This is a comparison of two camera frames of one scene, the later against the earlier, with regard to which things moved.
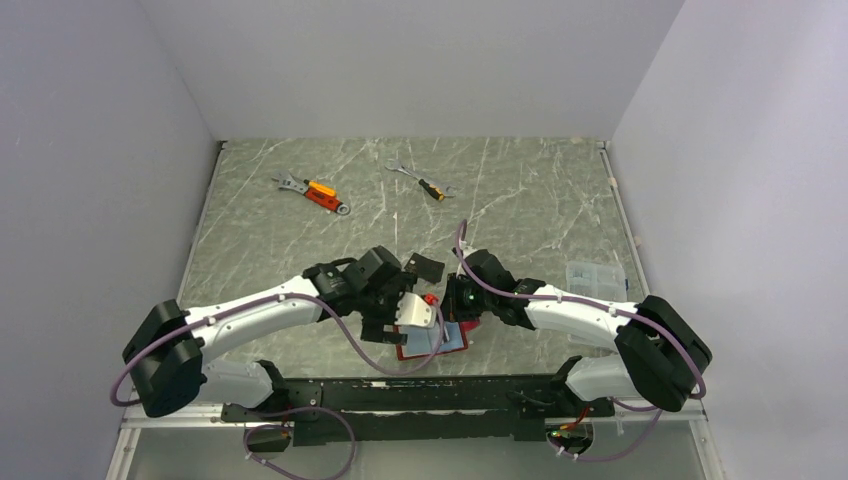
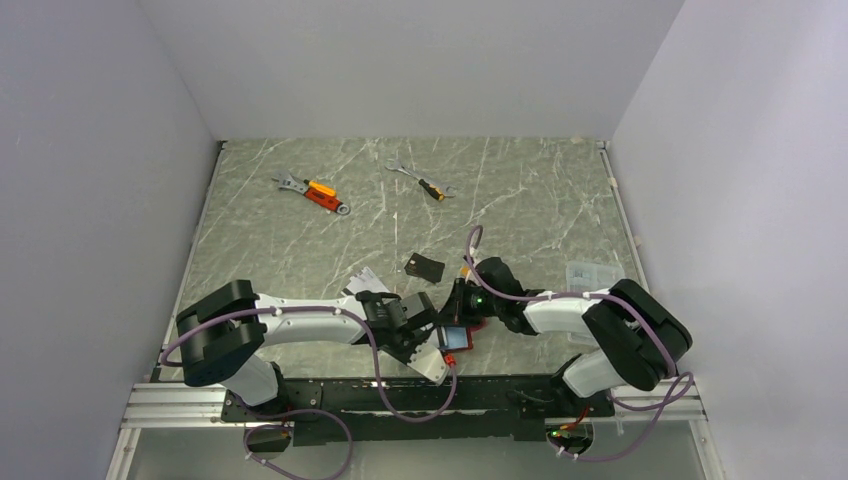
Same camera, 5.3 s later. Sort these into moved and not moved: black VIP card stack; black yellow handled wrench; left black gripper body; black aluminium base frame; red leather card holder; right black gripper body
Moved: red leather card holder; left black gripper body
Not moved: black aluminium base frame; black yellow handled wrench; right black gripper body; black VIP card stack
